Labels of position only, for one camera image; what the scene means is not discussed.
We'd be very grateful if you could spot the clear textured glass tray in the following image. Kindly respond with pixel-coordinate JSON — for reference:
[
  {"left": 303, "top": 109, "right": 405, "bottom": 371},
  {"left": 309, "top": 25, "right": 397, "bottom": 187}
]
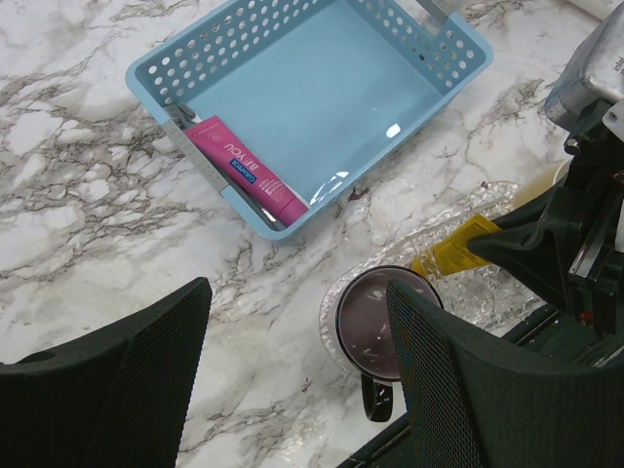
[{"left": 319, "top": 181, "right": 545, "bottom": 376}]

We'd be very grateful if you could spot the yellow ceramic mug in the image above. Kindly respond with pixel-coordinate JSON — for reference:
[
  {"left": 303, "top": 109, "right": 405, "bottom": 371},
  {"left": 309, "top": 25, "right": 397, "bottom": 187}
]
[{"left": 511, "top": 160, "right": 570, "bottom": 209}]

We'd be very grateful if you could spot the light blue plastic basket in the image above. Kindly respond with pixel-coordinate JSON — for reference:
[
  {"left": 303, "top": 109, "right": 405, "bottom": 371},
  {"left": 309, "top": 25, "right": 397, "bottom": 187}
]
[{"left": 126, "top": 1, "right": 493, "bottom": 241}]

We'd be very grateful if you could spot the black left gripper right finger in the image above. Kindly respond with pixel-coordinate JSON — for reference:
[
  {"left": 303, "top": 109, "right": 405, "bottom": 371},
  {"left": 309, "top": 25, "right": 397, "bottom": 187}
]
[{"left": 384, "top": 278, "right": 624, "bottom": 468}]

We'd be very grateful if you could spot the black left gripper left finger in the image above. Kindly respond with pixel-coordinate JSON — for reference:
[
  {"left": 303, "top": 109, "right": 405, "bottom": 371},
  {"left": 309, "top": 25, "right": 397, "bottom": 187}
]
[{"left": 1, "top": 277, "right": 212, "bottom": 467}]

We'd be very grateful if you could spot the pink toothpaste tube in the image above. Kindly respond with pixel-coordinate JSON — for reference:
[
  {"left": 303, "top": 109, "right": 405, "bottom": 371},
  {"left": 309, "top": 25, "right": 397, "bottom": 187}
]
[{"left": 184, "top": 116, "right": 308, "bottom": 227}]

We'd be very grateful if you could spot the purple grey mug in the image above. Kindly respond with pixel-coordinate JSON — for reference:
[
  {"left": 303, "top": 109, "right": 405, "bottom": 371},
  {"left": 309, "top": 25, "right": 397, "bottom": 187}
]
[{"left": 329, "top": 265, "right": 443, "bottom": 422}]

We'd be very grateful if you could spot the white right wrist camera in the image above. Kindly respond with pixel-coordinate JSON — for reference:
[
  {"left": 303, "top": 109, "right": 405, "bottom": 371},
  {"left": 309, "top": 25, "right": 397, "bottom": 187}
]
[{"left": 544, "top": 5, "right": 623, "bottom": 131}]

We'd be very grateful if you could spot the yellow toothpaste tube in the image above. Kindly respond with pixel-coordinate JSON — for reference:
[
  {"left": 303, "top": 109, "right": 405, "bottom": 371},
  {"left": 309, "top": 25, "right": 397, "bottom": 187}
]
[{"left": 409, "top": 214, "right": 501, "bottom": 279}]

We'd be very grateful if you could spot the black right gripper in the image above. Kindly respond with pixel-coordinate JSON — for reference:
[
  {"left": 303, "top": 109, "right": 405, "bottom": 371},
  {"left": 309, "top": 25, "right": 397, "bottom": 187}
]
[{"left": 467, "top": 126, "right": 623, "bottom": 334}]

